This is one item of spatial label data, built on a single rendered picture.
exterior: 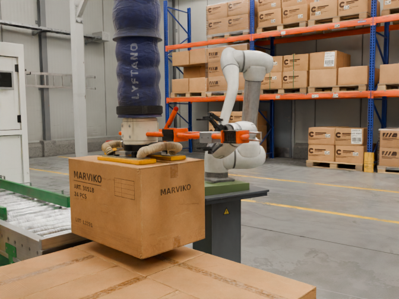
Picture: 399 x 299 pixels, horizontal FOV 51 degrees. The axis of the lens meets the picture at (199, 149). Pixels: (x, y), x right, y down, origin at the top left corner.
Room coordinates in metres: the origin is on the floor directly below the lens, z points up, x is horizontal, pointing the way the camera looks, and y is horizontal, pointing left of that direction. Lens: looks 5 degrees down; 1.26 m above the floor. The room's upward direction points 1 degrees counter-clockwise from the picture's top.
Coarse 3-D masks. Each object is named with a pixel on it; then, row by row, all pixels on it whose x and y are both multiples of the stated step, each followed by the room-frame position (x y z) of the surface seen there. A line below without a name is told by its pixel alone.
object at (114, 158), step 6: (102, 156) 2.05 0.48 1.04; (108, 156) 2.01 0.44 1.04; (114, 156) 1.99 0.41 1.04; (120, 156) 1.99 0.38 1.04; (126, 156) 1.98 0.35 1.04; (132, 156) 1.91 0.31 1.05; (120, 162) 1.92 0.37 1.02; (126, 162) 1.89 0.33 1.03; (132, 162) 1.85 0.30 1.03; (138, 162) 1.83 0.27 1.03; (144, 162) 1.84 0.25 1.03; (150, 162) 1.87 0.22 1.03
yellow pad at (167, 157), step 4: (148, 156) 2.07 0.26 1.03; (152, 156) 2.06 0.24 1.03; (156, 156) 2.03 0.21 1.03; (160, 156) 2.01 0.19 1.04; (164, 156) 2.00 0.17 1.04; (168, 156) 2.00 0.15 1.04; (172, 156) 1.99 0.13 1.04; (176, 156) 1.99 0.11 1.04; (180, 156) 2.01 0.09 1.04; (184, 156) 2.02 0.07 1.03; (168, 160) 1.97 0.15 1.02; (172, 160) 1.97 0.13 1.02
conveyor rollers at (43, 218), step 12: (0, 192) 3.63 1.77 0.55; (12, 192) 3.62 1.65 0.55; (0, 204) 3.18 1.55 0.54; (12, 204) 3.16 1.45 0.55; (24, 204) 3.15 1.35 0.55; (36, 204) 3.20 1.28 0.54; (48, 204) 3.18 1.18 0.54; (12, 216) 2.80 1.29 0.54; (24, 216) 2.78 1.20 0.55; (36, 216) 2.83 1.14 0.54; (48, 216) 2.80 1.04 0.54; (60, 216) 2.78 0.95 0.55; (24, 228) 2.50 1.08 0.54; (36, 228) 2.47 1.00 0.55; (48, 228) 2.51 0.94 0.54; (60, 228) 2.48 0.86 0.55
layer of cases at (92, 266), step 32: (64, 256) 1.99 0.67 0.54; (96, 256) 2.00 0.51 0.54; (128, 256) 1.99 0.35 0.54; (160, 256) 1.98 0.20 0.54; (192, 256) 1.98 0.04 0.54; (0, 288) 1.63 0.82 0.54; (32, 288) 1.62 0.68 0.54; (64, 288) 1.62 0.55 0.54; (96, 288) 1.62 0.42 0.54; (128, 288) 1.62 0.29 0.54; (160, 288) 1.61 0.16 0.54; (192, 288) 1.61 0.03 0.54; (224, 288) 1.61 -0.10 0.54; (256, 288) 1.60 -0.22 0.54; (288, 288) 1.60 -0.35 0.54
